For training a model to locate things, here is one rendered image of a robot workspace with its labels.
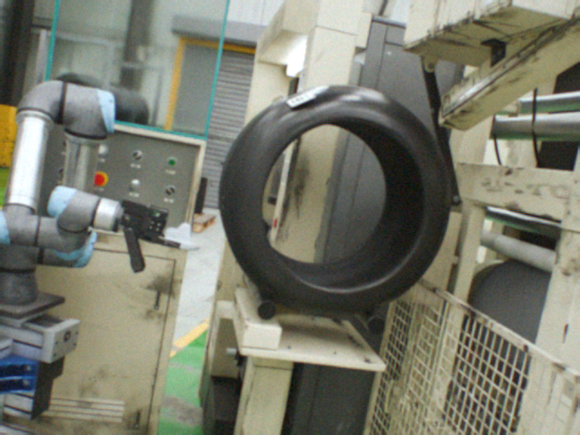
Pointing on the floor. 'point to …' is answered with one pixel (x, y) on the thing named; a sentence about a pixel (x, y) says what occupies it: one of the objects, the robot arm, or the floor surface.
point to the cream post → (302, 201)
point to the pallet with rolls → (202, 210)
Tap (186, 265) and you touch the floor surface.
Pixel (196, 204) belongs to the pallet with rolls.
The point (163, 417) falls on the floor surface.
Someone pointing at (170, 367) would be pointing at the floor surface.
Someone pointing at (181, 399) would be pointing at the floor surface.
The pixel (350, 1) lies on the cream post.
